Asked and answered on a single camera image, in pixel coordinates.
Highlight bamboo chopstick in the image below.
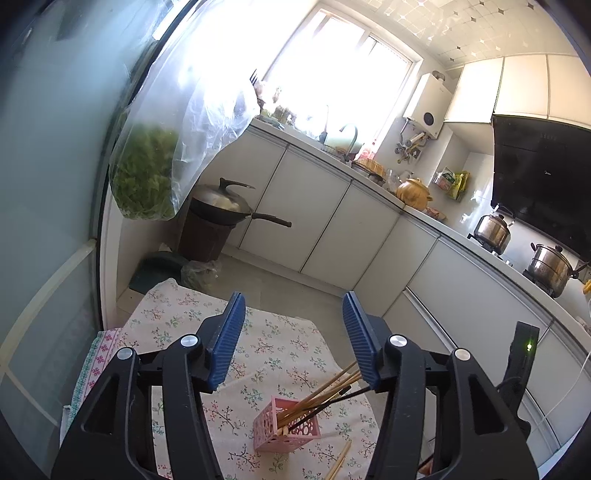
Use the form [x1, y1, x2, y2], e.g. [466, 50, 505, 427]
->
[278, 375, 364, 428]
[276, 360, 359, 418]
[277, 370, 363, 423]
[329, 444, 353, 480]
[322, 439, 353, 480]
[277, 384, 351, 429]

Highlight black chopstick gold band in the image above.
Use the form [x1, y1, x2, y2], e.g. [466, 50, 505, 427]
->
[288, 386, 372, 432]

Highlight white kitchen cabinets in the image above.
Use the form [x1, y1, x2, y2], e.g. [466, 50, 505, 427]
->
[200, 121, 590, 462]

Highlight person's hand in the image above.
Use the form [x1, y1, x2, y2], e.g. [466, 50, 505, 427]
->
[419, 460, 433, 476]

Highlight pink perforated utensil basket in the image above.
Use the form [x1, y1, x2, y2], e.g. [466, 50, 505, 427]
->
[252, 396, 321, 453]

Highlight dark green dustpan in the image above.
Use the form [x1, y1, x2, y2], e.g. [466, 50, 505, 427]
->
[128, 265, 181, 294]

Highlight floral tablecloth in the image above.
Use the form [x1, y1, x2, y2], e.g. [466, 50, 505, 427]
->
[59, 277, 394, 480]

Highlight clear plastic bag on floor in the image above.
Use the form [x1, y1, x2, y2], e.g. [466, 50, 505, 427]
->
[180, 260, 221, 293]

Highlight green yellow packages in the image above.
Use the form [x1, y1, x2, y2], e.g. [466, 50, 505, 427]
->
[433, 167, 471, 201]

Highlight dark brown bin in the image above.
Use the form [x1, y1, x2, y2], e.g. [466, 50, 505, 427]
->
[177, 212, 233, 263]

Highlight yellow clay pot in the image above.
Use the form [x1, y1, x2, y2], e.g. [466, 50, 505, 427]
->
[394, 178, 433, 211]

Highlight black range hood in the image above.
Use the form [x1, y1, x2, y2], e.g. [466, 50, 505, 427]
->
[491, 114, 591, 262]

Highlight black wok with lid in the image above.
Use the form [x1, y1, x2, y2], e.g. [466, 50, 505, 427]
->
[189, 178, 291, 228]

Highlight white water heater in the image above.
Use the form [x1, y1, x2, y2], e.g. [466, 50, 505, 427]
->
[403, 73, 453, 139]

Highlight plastic bag of greens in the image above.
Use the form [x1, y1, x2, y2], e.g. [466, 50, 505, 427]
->
[108, 68, 260, 222]

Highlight steel stockpot with handle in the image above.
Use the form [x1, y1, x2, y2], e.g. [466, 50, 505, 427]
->
[523, 243, 590, 298]

